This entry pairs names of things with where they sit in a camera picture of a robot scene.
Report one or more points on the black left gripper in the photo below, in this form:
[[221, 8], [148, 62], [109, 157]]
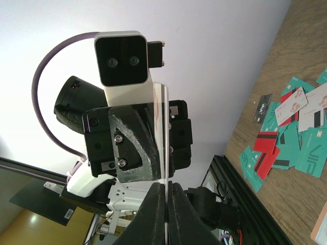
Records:
[[120, 141]]

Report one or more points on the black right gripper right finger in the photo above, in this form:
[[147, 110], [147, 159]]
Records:
[[184, 225]]

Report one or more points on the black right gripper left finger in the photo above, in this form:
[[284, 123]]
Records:
[[148, 226]]

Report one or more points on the pink leather card holder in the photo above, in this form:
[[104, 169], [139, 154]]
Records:
[[318, 233]]

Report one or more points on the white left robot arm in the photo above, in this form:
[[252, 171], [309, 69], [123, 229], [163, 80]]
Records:
[[94, 194]]

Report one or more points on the teal card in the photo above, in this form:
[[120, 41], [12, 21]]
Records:
[[248, 162]]

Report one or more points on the red card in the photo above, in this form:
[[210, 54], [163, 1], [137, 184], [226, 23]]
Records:
[[265, 144]]

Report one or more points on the black membership card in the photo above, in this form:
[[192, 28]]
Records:
[[262, 108]]

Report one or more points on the black aluminium frame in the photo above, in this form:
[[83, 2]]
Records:
[[241, 213]]

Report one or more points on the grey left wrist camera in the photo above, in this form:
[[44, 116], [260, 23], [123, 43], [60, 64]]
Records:
[[124, 61]]

